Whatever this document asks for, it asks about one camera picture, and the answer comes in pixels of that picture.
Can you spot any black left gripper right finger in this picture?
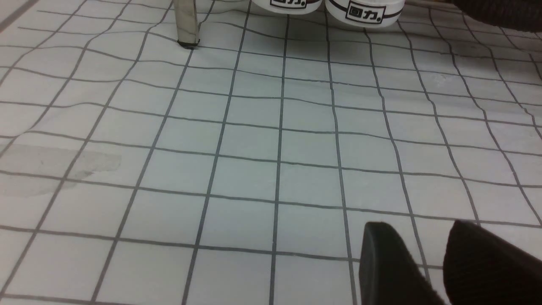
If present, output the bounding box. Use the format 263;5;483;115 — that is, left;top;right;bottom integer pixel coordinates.
443;220;542;305

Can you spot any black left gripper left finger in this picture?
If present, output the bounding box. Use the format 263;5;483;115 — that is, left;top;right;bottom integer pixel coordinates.
359;222;445;305

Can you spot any silver metal shoe rack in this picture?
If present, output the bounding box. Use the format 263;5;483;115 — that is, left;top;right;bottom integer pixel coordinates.
172;0;466;49

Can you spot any white grid tablecloth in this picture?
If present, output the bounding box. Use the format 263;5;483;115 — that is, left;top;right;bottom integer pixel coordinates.
0;0;542;305

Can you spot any black knit sneaker left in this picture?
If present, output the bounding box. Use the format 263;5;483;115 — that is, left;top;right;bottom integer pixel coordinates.
452;0;542;33

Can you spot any black canvas sneaker right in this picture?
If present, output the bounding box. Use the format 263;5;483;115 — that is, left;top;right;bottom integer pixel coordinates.
324;0;405;28

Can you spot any black canvas sneaker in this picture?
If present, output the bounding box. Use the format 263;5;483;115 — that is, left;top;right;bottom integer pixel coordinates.
324;0;405;28
250;0;323;15

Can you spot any black canvas sneaker left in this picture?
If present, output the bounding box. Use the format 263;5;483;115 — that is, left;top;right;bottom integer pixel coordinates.
250;0;323;15

